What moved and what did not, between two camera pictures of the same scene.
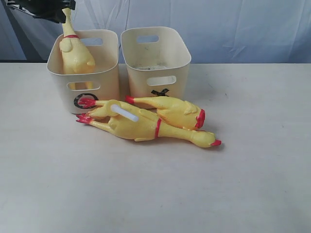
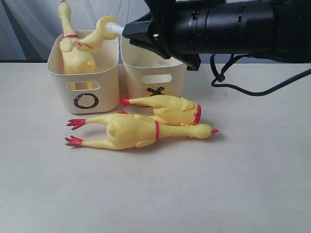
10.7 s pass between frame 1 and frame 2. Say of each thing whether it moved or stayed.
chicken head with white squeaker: moved
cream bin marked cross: stayed
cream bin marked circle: stayed
